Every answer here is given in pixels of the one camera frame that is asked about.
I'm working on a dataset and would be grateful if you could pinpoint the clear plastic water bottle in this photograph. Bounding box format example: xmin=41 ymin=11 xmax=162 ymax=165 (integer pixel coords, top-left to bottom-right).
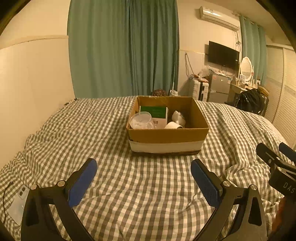
xmin=129 ymin=111 xmax=154 ymax=130

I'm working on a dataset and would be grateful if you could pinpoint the silver mini fridge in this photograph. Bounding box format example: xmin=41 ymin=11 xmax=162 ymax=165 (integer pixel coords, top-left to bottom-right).
xmin=208 ymin=74 xmax=231 ymax=103

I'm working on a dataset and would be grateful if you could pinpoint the white oval vanity mirror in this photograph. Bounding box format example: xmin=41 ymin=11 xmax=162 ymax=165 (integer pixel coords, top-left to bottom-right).
xmin=239 ymin=57 xmax=253 ymax=82

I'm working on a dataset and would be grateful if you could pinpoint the green curtain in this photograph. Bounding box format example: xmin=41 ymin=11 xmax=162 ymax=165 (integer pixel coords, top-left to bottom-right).
xmin=239 ymin=16 xmax=267 ymax=85
xmin=67 ymin=1 xmax=180 ymax=98

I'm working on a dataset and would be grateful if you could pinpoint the beige masking tape roll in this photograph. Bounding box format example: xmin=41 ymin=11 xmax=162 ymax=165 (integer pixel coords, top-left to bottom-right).
xmin=165 ymin=121 xmax=183 ymax=129

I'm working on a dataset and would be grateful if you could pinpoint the clear water jug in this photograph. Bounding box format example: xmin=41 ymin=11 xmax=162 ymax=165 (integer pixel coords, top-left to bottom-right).
xmin=170 ymin=89 xmax=178 ymax=96

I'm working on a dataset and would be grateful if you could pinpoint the vanity desk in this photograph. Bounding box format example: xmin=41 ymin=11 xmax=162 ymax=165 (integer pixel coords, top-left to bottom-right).
xmin=227 ymin=84 xmax=254 ymax=103

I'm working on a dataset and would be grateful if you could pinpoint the green white checkered bedsheet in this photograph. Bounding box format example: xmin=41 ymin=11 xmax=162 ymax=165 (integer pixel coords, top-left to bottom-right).
xmin=1 ymin=97 xmax=284 ymax=240

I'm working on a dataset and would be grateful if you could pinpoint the black clothes pile on chair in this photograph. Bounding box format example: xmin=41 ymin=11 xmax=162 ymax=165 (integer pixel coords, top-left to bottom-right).
xmin=233 ymin=89 xmax=269 ymax=116

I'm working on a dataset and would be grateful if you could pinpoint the green white medicine box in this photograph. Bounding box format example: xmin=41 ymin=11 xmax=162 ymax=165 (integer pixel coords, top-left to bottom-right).
xmin=139 ymin=105 xmax=169 ymax=129

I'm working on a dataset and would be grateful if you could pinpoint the black charging cable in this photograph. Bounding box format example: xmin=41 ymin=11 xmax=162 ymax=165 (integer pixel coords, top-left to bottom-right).
xmin=2 ymin=181 xmax=15 ymax=223

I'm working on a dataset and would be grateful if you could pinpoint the white suitcase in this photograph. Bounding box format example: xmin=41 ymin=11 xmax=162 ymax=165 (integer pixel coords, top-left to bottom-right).
xmin=189 ymin=79 xmax=209 ymax=102

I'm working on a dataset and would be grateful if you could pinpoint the white smartphone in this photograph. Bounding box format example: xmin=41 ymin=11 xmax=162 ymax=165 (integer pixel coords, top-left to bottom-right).
xmin=8 ymin=185 xmax=29 ymax=226

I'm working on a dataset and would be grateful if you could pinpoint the white air conditioner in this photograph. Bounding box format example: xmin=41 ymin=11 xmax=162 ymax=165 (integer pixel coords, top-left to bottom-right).
xmin=199 ymin=6 xmax=240 ymax=31

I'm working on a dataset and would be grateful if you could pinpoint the open cardboard box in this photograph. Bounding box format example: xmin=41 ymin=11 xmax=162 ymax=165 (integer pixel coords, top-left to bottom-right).
xmin=126 ymin=96 xmax=209 ymax=154

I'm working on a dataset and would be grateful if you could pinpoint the brown patterned bag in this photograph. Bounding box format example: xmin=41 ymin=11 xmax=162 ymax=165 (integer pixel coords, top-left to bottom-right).
xmin=151 ymin=89 xmax=167 ymax=96

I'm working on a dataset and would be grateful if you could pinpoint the white louvered wardrobe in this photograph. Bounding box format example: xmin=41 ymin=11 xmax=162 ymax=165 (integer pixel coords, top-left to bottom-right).
xmin=265 ymin=44 xmax=295 ymax=149

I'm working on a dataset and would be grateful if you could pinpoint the black wall television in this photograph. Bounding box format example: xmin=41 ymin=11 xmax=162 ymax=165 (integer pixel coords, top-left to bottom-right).
xmin=208 ymin=41 xmax=239 ymax=71

